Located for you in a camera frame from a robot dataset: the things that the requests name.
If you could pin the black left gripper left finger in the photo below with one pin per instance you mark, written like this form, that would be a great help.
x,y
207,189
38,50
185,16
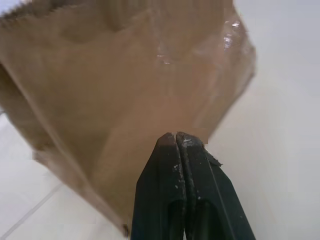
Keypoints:
x,y
157,190

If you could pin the brown paper bag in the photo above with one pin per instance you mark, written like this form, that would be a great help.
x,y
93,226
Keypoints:
x,y
105,82

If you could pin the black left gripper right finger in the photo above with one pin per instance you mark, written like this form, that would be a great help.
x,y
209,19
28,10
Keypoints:
x,y
210,195

